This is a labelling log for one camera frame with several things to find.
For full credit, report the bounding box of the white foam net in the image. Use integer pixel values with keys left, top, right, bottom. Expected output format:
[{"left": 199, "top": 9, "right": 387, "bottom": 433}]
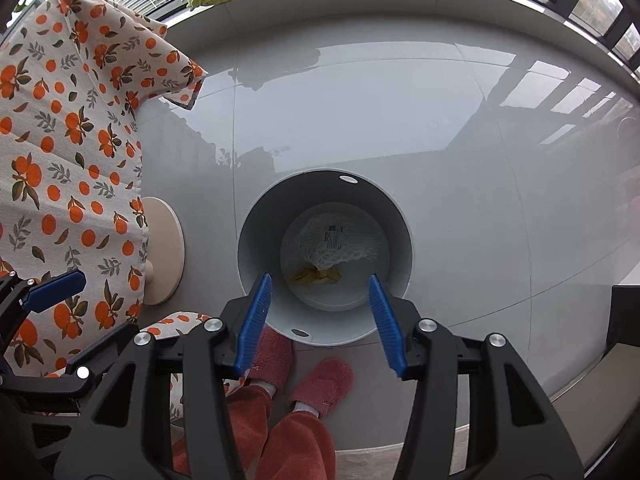
[{"left": 293, "top": 210, "right": 388, "bottom": 269}]

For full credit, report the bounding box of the grey round trash bin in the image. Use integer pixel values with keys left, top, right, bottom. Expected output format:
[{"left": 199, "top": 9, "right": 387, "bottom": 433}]
[{"left": 238, "top": 169, "right": 413, "bottom": 347}]

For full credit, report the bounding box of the left pink slipper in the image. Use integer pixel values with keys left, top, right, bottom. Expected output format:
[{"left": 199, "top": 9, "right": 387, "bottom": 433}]
[{"left": 248, "top": 327, "right": 294, "bottom": 398}]

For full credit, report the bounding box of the pink slipper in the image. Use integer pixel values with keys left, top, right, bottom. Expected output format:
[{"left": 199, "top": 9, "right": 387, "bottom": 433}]
[
  {"left": 290, "top": 358, "right": 354, "bottom": 418},
  {"left": 248, "top": 327, "right": 294, "bottom": 398}
]

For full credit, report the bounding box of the right pink slipper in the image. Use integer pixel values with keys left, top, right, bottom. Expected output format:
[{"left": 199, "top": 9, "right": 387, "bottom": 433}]
[{"left": 290, "top": 358, "right": 354, "bottom": 418}]

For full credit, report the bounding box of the yellow peel scrap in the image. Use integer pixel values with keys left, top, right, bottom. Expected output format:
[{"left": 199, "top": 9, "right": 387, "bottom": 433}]
[{"left": 291, "top": 264, "right": 342, "bottom": 285}]

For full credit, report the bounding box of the beige round table base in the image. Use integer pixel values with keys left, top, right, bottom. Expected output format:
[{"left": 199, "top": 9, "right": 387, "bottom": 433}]
[{"left": 142, "top": 196, "right": 186, "bottom": 306}]

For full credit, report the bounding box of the orange print table cloth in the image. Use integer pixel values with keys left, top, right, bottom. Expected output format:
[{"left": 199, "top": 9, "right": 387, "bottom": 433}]
[{"left": 0, "top": 0, "right": 208, "bottom": 421}]

